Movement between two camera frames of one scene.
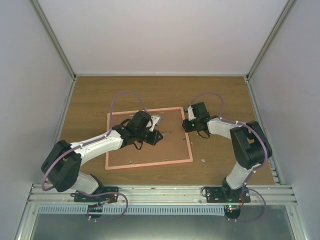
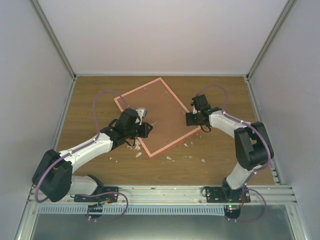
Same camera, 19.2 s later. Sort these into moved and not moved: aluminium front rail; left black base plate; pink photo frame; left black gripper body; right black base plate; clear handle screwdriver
Moved: clear handle screwdriver; pink photo frame
Not moved: aluminium front rail; left black base plate; left black gripper body; right black base plate
